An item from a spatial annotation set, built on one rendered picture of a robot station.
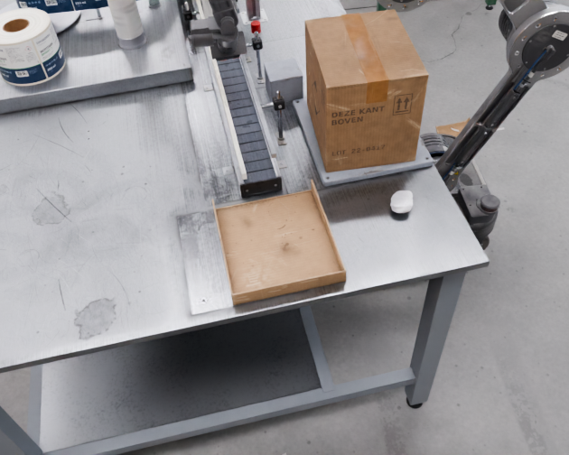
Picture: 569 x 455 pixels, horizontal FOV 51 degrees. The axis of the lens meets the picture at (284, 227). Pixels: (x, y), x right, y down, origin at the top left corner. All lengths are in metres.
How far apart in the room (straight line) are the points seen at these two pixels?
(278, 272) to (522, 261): 1.40
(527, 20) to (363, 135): 0.71
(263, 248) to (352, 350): 0.89
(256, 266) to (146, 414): 0.73
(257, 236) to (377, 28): 0.61
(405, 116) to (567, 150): 1.69
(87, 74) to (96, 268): 0.74
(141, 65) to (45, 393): 1.07
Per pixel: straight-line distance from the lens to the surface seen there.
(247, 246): 1.44
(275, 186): 1.55
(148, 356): 2.04
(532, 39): 2.03
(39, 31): 1.99
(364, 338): 2.26
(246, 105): 1.76
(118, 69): 2.01
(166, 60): 2.00
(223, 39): 1.69
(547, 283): 2.54
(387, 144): 1.56
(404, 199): 1.50
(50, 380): 2.11
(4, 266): 1.59
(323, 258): 1.41
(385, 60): 1.49
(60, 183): 1.73
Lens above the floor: 1.94
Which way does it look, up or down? 49 degrees down
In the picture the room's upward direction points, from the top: 4 degrees counter-clockwise
